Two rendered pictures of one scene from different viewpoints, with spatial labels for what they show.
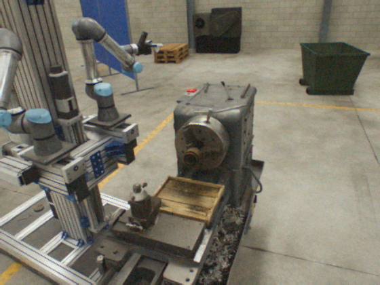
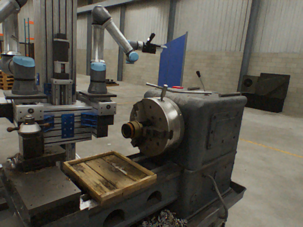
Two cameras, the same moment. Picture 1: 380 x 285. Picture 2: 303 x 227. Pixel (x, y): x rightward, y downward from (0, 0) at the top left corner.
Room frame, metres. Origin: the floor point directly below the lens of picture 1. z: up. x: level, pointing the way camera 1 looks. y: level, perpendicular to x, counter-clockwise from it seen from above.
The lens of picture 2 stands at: (0.42, -0.50, 1.40)
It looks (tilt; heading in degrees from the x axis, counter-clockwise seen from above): 12 degrees down; 22
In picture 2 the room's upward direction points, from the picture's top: 5 degrees clockwise
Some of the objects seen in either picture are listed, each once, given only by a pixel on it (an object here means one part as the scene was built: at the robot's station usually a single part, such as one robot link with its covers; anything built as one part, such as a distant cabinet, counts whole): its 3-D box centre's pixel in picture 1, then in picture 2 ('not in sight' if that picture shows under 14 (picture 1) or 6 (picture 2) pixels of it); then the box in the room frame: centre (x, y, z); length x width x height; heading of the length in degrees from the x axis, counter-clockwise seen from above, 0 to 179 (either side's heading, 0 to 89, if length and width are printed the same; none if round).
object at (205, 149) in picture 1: (212, 152); (155, 132); (1.40, -0.13, 1.08); 0.12 x 0.11 x 0.05; 67
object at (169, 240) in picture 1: (155, 228); (35, 178); (0.96, 0.18, 0.95); 0.43 x 0.17 x 0.05; 67
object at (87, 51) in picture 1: (89, 60); (98, 44); (1.93, 0.63, 1.54); 0.15 x 0.12 x 0.55; 39
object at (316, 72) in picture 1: (327, 68); not in sight; (5.67, -2.94, 0.43); 1.34 x 0.94 x 0.85; 171
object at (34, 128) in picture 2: (138, 193); (29, 127); (0.98, 0.23, 1.13); 0.08 x 0.08 x 0.03
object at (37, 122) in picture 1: (39, 122); (23, 66); (1.39, 0.80, 1.33); 0.13 x 0.12 x 0.14; 82
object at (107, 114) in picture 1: (107, 110); (97, 86); (1.82, 0.55, 1.21); 0.15 x 0.15 x 0.10
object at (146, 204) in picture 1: (141, 204); (31, 143); (0.99, 0.23, 1.07); 0.07 x 0.07 x 0.10; 67
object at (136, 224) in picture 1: (144, 213); (38, 159); (1.01, 0.22, 0.99); 0.20 x 0.10 x 0.05; 157
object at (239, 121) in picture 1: (217, 121); (193, 120); (1.88, -0.22, 1.06); 0.59 x 0.48 x 0.39; 157
